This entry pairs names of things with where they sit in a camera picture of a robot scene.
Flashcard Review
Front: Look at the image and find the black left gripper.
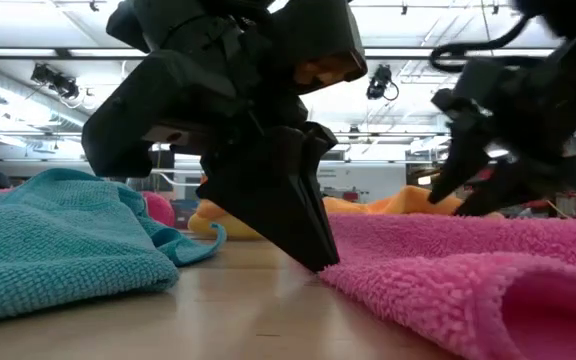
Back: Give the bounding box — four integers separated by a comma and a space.
81, 48, 342, 274

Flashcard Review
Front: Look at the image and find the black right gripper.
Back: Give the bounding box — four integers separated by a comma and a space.
426, 19, 576, 218

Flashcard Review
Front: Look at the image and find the yellow microfiber towel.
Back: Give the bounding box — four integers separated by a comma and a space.
187, 212, 264, 241

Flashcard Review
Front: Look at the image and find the pink microfiber towel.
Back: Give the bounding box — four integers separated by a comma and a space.
319, 213, 576, 360
0, 187, 177, 229

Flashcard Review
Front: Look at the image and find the blue microfiber towel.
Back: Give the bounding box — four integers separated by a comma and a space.
0, 168, 228, 326

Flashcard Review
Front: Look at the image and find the black monitor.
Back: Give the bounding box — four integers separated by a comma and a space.
150, 149, 175, 170

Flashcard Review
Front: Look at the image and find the black overhead beam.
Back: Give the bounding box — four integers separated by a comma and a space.
0, 46, 559, 61

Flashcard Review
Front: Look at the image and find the yellow hanging cable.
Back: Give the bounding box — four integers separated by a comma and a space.
546, 199, 572, 220

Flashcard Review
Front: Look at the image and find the black ceiling camera with cable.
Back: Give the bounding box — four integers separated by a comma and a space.
366, 63, 400, 102

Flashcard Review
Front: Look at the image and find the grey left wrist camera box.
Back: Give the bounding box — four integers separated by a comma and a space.
267, 0, 369, 96

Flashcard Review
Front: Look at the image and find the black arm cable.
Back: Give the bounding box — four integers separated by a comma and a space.
428, 13, 557, 74

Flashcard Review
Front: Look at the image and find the black ceiling camera rig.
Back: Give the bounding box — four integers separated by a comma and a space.
30, 63, 80, 100

